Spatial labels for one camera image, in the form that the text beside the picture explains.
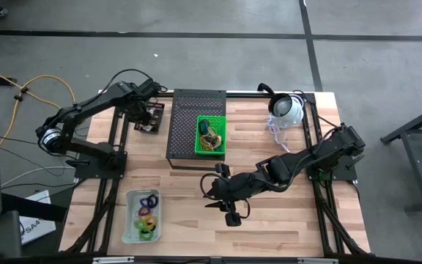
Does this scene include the yellow extension cord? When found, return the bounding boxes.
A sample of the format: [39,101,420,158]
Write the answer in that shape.
[0,61,77,147]

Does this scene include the black perforated metal monitor stand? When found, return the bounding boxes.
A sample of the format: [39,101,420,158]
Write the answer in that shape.
[166,89,228,172]

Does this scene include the white cardboard box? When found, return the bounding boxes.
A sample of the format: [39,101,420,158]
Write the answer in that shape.
[18,189,57,246]

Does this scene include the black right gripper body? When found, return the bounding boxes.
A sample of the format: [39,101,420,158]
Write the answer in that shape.
[215,164,258,227]

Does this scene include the tan looped cords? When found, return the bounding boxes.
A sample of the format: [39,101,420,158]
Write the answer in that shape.
[199,133,223,152]

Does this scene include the black camera cable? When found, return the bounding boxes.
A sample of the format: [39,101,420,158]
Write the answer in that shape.
[103,68,169,97]
[200,172,251,220]

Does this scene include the black metal rig frame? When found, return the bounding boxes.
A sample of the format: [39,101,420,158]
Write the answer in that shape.
[59,89,372,257]

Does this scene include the white plastic bin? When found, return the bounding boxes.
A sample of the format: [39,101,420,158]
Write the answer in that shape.
[121,188,163,245]

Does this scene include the white desk lamp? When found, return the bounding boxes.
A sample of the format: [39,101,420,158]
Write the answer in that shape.
[267,93,305,129]

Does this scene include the black slotted basket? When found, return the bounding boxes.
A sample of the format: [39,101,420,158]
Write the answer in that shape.
[133,101,166,135]

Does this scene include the green plastic basket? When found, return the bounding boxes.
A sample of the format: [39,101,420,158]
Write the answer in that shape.
[194,115,228,156]

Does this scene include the white lamp cable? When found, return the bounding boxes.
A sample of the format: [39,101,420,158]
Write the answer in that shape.
[265,113,291,153]

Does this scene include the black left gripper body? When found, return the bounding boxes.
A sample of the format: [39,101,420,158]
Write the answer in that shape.
[126,95,153,125]

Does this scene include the black strap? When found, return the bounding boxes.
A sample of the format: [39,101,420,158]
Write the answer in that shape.
[0,192,68,224]

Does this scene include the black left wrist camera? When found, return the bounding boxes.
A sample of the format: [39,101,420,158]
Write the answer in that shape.
[144,78,161,97]

